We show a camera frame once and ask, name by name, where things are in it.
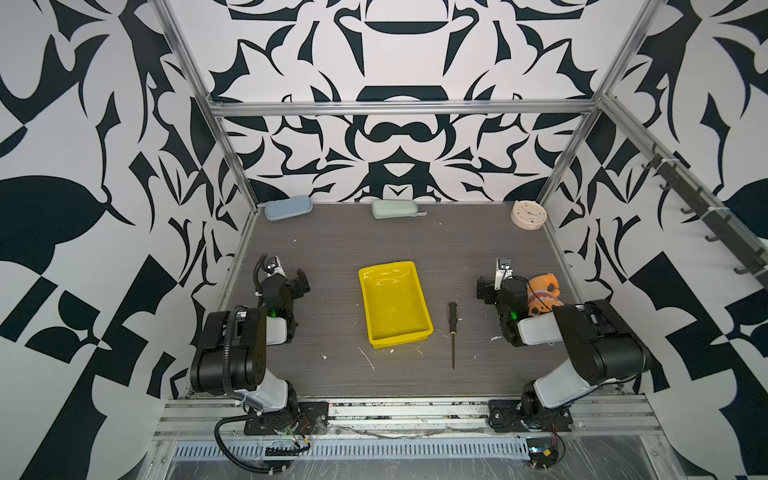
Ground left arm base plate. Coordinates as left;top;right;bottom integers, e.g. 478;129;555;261
244;402;329;436

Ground black wall hook rack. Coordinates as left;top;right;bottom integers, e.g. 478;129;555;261
643;142;767;290

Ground orange plush toy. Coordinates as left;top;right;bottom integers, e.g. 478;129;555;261
526;273;563;316

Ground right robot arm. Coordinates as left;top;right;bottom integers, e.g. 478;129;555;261
476;258;650;433

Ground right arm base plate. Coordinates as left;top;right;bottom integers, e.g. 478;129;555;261
487;400;573;433

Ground green eyeglass case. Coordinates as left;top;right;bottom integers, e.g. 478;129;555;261
371;200;427;220

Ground aluminium frame rail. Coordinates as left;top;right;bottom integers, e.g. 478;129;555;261
209;99;595;117

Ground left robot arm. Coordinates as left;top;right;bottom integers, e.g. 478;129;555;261
189;254;311;430

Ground yellow plastic bin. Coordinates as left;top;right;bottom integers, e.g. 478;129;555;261
358;261;434;350

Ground pink round clock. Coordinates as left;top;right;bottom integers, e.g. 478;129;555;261
510;200;548;231

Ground black corrugated cable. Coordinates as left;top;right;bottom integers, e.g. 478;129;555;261
214;415;301;475

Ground black handled screwdriver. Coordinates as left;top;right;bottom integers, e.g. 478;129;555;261
448;301;458;368

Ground white slotted cable duct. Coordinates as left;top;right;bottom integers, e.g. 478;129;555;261
170;436;532;462

